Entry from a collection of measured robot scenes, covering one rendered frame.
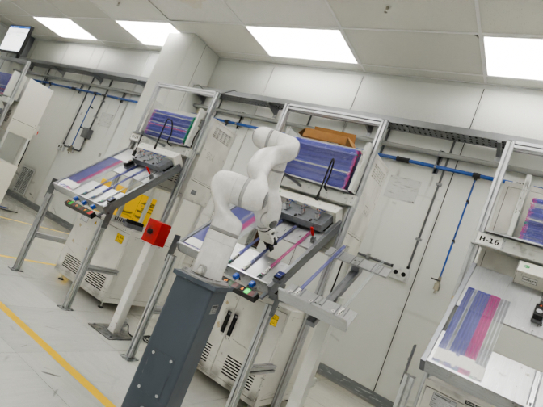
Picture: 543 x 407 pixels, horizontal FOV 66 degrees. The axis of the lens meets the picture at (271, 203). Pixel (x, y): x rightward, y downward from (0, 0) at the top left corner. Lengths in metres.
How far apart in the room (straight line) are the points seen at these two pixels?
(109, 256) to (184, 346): 1.92
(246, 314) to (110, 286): 1.23
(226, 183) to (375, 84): 3.26
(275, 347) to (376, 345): 1.65
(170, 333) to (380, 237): 2.74
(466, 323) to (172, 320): 1.23
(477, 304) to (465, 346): 0.26
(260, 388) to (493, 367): 1.20
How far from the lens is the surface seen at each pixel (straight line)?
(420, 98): 4.45
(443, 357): 1.88
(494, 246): 2.36
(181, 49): 5.72
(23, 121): 6.30
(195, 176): 3.55
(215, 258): 1.58
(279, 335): 2.43
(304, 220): 2.50
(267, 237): 2.27
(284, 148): 1.83
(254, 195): 1.57
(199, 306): 1.56
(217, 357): 2.64
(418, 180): 4.09
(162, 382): 1.65
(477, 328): 2.03
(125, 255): 3.33
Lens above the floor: 0.91
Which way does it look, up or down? 5 degrees up
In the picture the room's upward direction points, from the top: 22 degrees clockwise
